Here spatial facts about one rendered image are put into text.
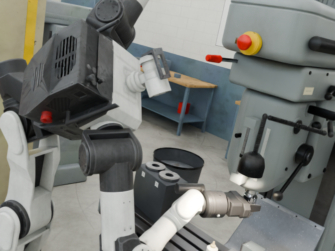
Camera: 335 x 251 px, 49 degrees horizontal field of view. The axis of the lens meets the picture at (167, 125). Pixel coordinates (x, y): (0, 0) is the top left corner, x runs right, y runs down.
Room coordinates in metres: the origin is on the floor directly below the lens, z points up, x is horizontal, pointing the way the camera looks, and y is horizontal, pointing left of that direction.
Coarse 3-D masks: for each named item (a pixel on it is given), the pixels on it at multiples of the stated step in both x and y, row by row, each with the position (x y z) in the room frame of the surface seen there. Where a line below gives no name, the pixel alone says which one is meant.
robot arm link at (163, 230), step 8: (160, 224) 0.96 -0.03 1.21; (168, 224) 0.96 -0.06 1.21; (152, 232) 0.93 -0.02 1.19; (160, 232) 0.94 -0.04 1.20; (168, 232) 0.95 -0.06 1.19; (144, 240) 0.91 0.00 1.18; (152, 240) 0.91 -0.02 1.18; (160, 240) 0.92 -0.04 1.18; (168, 240) 0.95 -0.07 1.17; (152, 248) 0.89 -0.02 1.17; (160, 248) 0.91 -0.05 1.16
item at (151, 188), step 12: (144, 168) 1.49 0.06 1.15; (156, 168) 1.49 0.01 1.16; (144, 180) 1.47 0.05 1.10; (156, 180) 1.41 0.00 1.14; (168, 180) 1.40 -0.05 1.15; (180, 180) 1.44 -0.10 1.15; (144, 192) 1.46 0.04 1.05; (156, 192) 1.40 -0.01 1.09; (168, 192) 1.37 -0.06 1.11; (144, 204) 1.45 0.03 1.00; (156, 204) 1.39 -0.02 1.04; (168, 204) 1.38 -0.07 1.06; (156, 216) 1.38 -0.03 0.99
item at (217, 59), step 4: (208, 56) 1.02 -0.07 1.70; (212, 56) 1.03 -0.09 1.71; (216, 56) 1.04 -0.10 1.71; (220, 56) 1.06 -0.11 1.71; (208, 60) 1.03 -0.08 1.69; (212, 60) 1.03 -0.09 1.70; (216, 60) 1.04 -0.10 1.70; (220, 60) 1.05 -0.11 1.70; (224, 60) 1.08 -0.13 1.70; (228, 60) 1.09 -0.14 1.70; (232, 60) 1.11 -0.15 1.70; (236, 60) 1.12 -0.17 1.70
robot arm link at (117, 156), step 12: (96, 144) 0.88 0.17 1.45; (108, 144) 0.89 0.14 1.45; (120, 144) 0.90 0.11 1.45; (132, 144) 0.92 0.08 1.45; (96, 156) 0.85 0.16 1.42; (108, 156) 0.87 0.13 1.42; (120, 156) 0.88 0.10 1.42; (132, 156) 0.90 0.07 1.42; (96, 168) 0.85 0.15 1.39; (108, 168) 0.87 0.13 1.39; (120, 168) 0.88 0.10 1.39; (132, 168) 0.91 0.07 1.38; (108, 180) 0.87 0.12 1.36; (120, 180) 0.87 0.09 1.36; (132, 180) 0.90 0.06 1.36
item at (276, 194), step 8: (304, 144) 1.11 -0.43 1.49; (296, 152) 1.10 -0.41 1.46; (304, 152) 1.09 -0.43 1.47; (312, 152) 1.12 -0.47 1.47; (296, 160) 1.10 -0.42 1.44; (304, 160) 1.09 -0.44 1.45; (296, 168) 1.07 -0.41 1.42; (288, 184) 1.04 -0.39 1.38; (280, 192) 1.01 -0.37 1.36; (280, 200) 1.00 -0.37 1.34
